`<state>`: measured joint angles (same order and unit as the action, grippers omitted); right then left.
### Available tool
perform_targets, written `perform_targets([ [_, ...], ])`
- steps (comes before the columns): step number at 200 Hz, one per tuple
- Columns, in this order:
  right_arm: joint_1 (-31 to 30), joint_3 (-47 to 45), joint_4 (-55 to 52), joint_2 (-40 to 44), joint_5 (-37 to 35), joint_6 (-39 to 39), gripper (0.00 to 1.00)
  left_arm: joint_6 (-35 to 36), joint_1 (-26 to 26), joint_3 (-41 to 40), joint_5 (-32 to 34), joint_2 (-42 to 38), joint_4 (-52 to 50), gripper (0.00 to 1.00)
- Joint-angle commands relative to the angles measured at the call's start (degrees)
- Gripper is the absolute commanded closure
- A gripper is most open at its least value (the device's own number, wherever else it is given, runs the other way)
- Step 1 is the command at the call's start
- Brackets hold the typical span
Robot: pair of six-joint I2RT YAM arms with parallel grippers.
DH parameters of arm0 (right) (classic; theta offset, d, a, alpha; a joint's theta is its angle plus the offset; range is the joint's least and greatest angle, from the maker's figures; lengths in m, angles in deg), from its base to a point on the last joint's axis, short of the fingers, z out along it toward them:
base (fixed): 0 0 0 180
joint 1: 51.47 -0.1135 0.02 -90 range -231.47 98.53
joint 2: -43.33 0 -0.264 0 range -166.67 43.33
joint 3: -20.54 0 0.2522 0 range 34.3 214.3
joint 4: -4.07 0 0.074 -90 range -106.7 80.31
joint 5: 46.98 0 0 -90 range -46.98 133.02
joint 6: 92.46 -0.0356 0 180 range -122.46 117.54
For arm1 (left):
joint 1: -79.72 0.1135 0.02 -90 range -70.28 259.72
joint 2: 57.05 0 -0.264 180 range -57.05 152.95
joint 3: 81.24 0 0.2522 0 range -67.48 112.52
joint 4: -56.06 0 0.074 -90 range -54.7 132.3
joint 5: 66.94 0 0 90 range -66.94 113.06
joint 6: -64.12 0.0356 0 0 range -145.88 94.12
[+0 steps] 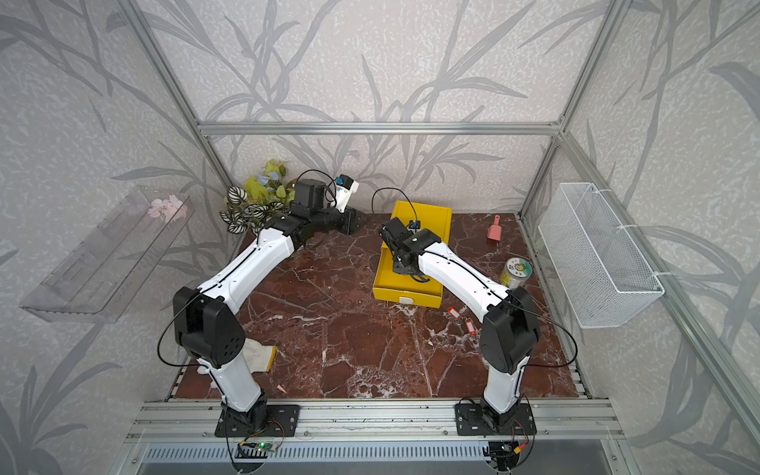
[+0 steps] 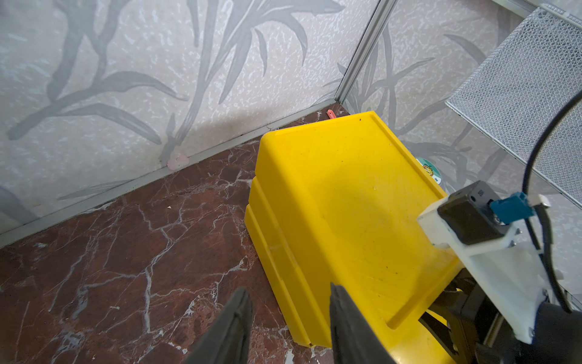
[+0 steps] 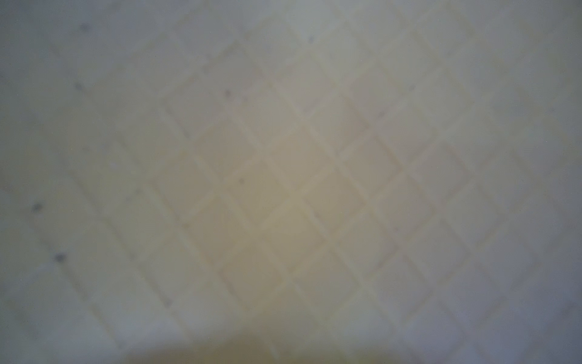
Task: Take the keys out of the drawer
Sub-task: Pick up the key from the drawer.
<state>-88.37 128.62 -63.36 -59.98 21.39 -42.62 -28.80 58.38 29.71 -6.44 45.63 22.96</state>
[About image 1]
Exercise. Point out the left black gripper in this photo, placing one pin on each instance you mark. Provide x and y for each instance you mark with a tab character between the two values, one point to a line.
350	222

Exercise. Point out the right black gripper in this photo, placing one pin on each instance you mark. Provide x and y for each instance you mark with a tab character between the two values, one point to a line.
396	267

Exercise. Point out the key with red tag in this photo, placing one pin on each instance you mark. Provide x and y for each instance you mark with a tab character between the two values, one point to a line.
453	313

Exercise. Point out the yellow drawer cabinet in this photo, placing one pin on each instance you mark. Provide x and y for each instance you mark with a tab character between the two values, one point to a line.
434	218

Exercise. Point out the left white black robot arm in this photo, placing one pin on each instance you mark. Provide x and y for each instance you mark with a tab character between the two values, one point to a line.
205	318

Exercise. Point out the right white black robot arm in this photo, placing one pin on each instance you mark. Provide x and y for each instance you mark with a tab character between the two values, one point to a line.
509	324

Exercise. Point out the artificial potted plant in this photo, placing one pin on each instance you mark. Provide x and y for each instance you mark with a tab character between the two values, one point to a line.
263	195

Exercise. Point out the pink plastic scoop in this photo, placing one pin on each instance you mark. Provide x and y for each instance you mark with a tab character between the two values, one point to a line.
495	230

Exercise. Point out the white work glove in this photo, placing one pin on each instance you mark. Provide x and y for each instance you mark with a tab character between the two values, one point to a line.
258	357

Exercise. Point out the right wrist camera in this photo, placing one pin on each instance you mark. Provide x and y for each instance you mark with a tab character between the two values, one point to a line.
414	226

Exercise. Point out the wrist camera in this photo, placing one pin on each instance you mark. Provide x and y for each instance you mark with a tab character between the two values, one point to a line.
414	226
345	187

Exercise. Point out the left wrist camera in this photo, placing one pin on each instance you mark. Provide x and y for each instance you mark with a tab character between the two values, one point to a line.
345	187

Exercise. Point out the aluminium frame crossbar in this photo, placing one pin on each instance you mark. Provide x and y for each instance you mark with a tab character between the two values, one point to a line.
366	129

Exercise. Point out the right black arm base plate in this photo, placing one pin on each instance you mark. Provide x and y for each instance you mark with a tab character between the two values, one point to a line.
496	420

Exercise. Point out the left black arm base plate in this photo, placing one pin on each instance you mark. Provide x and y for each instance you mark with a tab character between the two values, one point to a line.
261	421

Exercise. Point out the white wire basket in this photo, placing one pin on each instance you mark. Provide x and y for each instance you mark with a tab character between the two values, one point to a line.
604	274

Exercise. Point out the clear acrylic wall shelf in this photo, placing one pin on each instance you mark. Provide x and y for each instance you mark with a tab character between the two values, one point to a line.
97	282

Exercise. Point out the aluminium front rail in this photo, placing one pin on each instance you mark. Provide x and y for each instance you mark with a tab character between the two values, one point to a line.
381	420

